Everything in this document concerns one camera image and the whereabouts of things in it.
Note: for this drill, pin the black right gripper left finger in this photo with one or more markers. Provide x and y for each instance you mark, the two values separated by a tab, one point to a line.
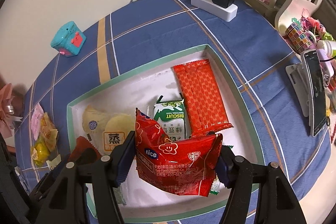
66	201

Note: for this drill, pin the white monkey mushroom biscuit packet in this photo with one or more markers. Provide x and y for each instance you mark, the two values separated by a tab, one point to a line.
52	164

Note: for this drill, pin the dark red white-striped packet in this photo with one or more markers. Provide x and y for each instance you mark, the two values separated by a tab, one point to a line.
84	152

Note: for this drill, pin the orange yellow cake packet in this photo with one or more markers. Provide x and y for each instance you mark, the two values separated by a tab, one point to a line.
48	132

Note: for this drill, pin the clear steamed cake packet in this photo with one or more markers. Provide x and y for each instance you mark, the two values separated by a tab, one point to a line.
104	130

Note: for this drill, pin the pink snack packet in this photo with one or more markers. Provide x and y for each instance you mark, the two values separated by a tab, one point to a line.
36	121

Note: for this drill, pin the red nice snack packet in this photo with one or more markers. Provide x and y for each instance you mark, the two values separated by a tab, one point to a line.
184	168

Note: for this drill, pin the long red patterned packet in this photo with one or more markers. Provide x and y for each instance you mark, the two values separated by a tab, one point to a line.
203	100

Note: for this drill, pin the green mung bean biscuit packet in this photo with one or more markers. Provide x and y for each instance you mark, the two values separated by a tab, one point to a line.
171	116

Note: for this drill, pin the green white cracker packet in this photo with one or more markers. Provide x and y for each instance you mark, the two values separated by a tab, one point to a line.
118	193

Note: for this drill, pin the yellow soft bread packet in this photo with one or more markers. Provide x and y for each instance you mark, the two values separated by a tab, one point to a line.
39	152

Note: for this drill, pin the round green pastry packet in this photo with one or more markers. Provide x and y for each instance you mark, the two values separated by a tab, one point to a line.
223	169

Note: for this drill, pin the pink paper flower bouquet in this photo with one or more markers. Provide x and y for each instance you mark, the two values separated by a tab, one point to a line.
12	107

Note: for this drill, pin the smartphone on white stand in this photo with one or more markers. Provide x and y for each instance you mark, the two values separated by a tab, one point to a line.
308	82

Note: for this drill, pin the blue plaid tablecloth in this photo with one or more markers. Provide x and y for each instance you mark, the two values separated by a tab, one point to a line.
251	49

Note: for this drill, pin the teal toy house box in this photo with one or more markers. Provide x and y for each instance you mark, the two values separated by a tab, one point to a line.
68	40

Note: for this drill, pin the colourful toys pile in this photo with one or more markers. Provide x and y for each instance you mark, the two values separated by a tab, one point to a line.
308	33

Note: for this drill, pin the white power strip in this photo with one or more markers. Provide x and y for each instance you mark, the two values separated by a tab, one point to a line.
226	14

